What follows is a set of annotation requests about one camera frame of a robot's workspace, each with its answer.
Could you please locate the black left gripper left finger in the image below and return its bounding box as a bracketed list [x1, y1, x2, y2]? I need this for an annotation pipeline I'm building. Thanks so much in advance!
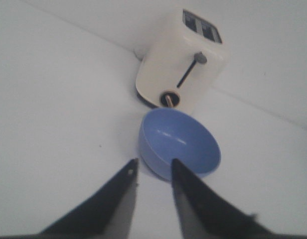
[38, 158, 139, 239]

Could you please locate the cream toaster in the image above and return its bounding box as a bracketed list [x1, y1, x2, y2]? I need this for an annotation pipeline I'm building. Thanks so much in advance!
[136, 8, 229, 114]

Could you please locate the blue bowl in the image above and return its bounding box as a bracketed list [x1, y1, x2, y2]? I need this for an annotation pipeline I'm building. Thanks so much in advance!
[138, 108, 221, 181]

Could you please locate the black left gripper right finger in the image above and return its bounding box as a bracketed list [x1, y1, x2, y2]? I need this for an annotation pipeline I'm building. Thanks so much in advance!
[170, 158, 276, 239]

